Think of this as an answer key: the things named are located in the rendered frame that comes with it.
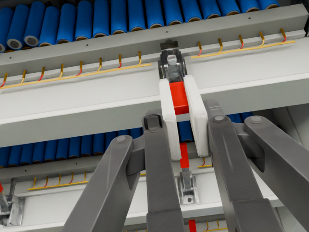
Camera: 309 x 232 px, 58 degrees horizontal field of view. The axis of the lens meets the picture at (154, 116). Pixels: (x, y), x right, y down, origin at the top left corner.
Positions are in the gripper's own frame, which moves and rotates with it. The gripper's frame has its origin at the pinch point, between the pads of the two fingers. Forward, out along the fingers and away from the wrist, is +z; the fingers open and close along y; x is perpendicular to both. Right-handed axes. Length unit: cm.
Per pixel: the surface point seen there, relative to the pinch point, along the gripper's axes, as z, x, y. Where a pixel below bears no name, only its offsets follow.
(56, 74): 11.0, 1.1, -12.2
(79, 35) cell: 13.3, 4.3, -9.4
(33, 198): 15.9, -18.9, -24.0
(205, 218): 22.2, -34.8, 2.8
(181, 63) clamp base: 7.4, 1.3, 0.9
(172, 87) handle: 3.5, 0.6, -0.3
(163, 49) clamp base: 8.9, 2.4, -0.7
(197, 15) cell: 13.4, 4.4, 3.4
